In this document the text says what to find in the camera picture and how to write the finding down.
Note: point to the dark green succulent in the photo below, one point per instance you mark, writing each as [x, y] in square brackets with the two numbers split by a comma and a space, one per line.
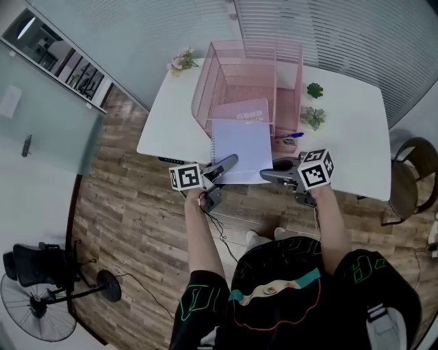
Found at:
[315, 90]

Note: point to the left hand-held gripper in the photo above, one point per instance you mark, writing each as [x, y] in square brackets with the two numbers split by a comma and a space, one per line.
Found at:
[186, 176]

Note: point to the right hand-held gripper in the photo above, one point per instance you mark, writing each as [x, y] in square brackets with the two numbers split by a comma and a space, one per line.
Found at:
[315, 169]

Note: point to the frosted glass door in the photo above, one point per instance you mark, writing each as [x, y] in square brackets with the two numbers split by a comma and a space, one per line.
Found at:
[51, 119]

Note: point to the blue pen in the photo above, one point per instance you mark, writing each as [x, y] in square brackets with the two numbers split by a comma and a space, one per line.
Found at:
[291, 135]

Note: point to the black printed t-shirt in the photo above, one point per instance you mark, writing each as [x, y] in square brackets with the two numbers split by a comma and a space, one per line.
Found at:
[280, 324]

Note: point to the person's left forearm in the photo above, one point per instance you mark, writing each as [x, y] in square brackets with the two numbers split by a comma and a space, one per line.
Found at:
[203, 239]

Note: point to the white standing desk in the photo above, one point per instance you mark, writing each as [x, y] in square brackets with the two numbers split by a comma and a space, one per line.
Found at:
[349, 136]

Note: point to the black desk control panel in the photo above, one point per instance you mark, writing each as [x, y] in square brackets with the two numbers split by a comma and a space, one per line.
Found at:
[171, 160]

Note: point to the pale artificial flower bunch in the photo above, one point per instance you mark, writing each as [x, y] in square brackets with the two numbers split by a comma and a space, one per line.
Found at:
[181, 61]

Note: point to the brown wicker chair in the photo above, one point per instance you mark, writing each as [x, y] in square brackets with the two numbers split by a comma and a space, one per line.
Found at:
[403, 191]

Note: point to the white window blinds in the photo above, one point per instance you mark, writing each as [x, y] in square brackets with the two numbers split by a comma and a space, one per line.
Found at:
[342, 41]

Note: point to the purple spiral notebook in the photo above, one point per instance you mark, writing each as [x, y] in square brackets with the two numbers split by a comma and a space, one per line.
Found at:
[243, 150]

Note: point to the person's white shoe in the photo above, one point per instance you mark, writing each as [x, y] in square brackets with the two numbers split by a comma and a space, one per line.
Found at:
[252, 237]
[280, 233]

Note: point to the person's white right shoe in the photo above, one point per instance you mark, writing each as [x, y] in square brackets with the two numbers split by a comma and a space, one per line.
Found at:
[280, 233]

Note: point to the black standing fan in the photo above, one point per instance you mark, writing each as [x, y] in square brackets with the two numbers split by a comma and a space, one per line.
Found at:
[109, 285]

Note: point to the person's white left shoe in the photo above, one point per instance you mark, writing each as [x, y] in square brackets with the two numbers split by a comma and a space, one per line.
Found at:
[252, 237]

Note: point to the grey-green succulent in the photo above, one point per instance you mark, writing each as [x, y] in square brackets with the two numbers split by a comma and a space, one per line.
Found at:
[313, 118]

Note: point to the white paper sign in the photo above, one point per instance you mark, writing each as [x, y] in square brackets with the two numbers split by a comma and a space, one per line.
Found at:
[10, 102]

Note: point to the pink mesh file tray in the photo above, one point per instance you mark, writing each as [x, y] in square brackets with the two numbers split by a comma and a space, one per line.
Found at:
[239, 85]

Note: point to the person's right forearm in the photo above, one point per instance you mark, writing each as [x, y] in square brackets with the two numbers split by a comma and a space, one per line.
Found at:
[332, 232]

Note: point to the black office chair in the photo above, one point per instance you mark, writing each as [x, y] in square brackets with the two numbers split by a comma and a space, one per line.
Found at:
[37, 266]

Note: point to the black metal railing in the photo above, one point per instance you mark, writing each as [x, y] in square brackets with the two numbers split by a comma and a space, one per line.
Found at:
[82, 75]

